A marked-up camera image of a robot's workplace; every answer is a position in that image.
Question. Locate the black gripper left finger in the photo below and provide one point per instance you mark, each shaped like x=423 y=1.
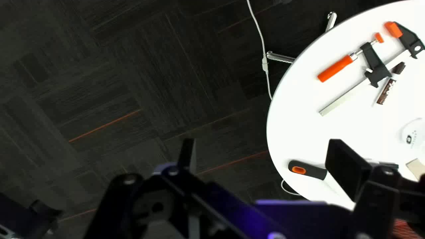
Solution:
x=132 y=199

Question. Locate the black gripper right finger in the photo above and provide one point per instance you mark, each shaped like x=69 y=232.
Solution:
x=349 y=173

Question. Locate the brown dry erase marker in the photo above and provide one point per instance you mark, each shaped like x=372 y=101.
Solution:
x=385 y=92

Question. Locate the orange patterned sofa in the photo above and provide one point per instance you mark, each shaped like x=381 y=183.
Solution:
x=402 y=230

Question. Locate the white printed mug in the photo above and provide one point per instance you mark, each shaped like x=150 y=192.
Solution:
x=415 y=130

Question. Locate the orange black bar clamp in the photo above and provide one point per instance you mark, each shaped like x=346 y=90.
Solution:
x=336 y=68

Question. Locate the chrome table base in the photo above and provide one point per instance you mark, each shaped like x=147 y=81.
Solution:
x=279 y=56

